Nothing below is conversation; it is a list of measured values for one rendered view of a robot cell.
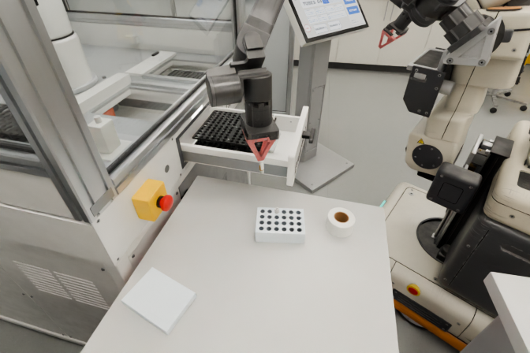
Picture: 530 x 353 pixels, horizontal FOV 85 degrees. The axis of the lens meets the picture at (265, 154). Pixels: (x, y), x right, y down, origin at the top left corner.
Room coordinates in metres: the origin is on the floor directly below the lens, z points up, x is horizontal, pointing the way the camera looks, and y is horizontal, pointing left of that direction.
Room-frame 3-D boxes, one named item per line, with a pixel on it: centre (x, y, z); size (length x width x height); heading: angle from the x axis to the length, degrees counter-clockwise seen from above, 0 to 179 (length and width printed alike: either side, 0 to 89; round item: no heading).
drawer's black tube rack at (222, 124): (0.79, 0.09, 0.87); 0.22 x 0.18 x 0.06; 76
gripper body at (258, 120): (0.54, 0.01, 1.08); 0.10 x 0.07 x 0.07; 14
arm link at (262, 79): (0.54, 0.02, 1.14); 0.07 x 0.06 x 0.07; 110
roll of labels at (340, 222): (0.50, -0.20, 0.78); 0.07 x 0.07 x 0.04
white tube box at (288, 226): (0.49, -0.04, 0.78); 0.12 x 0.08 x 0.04; 87
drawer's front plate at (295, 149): (0.74, -0.10, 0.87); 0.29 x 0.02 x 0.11; 166
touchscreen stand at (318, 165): (1.73, -0.33, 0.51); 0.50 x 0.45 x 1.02; 39
